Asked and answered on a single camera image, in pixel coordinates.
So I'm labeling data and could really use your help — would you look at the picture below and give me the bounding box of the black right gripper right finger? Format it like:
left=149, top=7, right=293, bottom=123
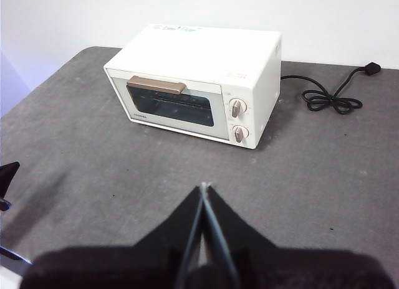
left=204, top=185, right=394, bottom=289

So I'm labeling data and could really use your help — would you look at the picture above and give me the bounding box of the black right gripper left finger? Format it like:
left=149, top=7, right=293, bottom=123
left=21, top=185, right=206, bottom=289

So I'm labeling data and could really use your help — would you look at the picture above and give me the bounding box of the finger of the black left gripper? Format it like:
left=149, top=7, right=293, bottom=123
left=0, top=161, right=21, bottom=212

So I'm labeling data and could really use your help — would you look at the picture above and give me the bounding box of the oven door with beige handle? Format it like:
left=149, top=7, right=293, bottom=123
left=105, top=68, right=224, bottom=144

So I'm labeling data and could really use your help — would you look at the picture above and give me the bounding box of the beige oven knob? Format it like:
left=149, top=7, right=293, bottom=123
left=228, top=97, right=249, bottom=119
left=229, top=124, right=251, bottom=145

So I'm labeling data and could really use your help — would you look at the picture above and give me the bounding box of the cream white toaster oven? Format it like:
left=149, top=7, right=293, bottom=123
left=103, top=23, right=283, bottom=151

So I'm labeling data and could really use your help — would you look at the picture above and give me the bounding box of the black oven power cable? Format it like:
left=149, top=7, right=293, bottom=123
left=280, top=61, right=382, bottom=116

